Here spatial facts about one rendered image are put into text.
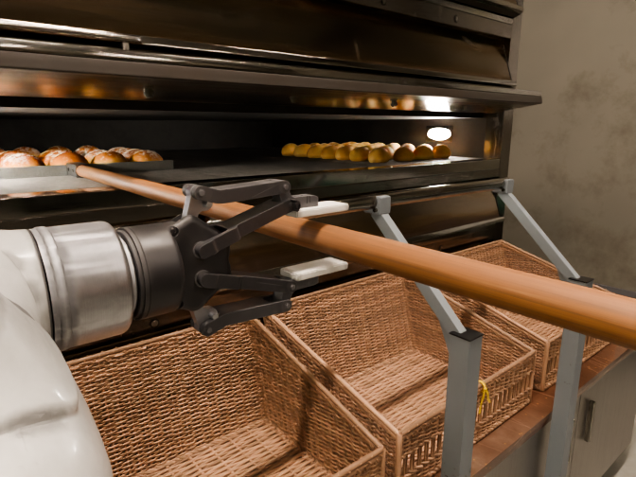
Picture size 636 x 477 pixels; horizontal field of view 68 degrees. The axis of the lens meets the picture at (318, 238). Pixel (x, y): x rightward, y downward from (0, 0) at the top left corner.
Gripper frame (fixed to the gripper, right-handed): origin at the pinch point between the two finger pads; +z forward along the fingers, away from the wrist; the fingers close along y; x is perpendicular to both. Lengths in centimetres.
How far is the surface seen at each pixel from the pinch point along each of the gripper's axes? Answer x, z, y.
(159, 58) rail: -48, 4, -23
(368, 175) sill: -63, 73, 3
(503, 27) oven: -63, 142, -48
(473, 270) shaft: 18.9, -0.8, -1.1
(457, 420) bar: -4, 36, 39
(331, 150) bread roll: -105, 95, -3
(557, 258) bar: -10, 85, 20
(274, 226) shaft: -6.1, -1.3, -0.5
